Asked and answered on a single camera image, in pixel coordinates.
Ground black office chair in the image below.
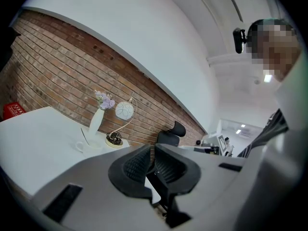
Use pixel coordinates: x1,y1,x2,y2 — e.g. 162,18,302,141
156,120,187,147

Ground person's grey clothing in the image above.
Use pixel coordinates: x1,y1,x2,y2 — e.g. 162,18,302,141
237,53,308,158

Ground white cup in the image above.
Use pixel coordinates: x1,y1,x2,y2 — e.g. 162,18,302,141
75,140,103,154

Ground white ceramic vase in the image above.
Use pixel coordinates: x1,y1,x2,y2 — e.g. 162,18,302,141
89,107,105,140

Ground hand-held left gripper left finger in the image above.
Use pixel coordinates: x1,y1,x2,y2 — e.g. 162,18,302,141
108,144,153,200

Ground gold lamp with white globe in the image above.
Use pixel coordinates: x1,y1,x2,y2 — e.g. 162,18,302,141
104,96,138,150

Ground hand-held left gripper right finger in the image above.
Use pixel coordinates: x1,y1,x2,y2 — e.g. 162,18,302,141
154,144,202,196

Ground white board with printed pattern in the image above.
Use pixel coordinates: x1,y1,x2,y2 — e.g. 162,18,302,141
217,134,232,156

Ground red box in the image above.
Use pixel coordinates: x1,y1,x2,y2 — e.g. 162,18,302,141
2,102,27,120

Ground person's head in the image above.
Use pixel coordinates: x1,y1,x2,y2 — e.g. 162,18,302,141
246,18,303,82

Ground black head-mounted camera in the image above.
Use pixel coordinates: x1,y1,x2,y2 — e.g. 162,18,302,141
232,27,248,54

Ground purple artificial flowers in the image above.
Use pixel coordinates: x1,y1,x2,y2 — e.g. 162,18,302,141
94,90,116,111

